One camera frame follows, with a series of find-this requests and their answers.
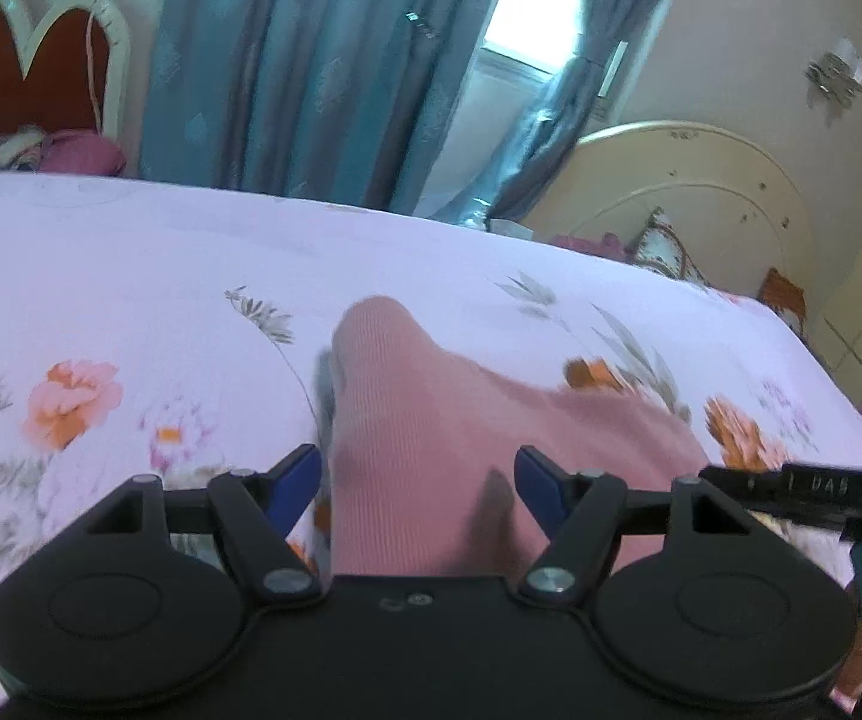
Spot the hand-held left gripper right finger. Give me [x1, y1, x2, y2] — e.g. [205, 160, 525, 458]
[513, 444, 756, 605]

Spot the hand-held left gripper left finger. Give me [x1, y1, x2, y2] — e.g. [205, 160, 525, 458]
[86, 444, 325, 605]

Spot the pink ribbed garment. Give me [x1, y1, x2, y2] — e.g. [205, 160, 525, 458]
[315, 296, 721, 586]

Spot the floral bed sheet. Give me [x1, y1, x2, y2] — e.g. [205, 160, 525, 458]
[0, 171, 862, 720]

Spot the patterned pillow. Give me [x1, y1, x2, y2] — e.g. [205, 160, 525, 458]
[628, 208, 711, 288]

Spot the cream round headboard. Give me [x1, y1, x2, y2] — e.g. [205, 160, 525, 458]
[519, 120, 816, 302]

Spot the blue curtain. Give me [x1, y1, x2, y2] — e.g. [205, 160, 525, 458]
[416, 0, 678, 224]
[138, 0, 523, 212]

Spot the magenta pillow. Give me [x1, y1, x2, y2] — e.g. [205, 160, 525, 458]
[39, 129, 129, 176]

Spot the window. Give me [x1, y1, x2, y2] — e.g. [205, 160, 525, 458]
[482, 0, 597, 76]

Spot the wall lamp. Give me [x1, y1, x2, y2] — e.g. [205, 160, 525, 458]
[804, 36, 862, 104]

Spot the red headboard with white frame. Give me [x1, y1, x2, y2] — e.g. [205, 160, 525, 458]
[0, 0, 133, 175]

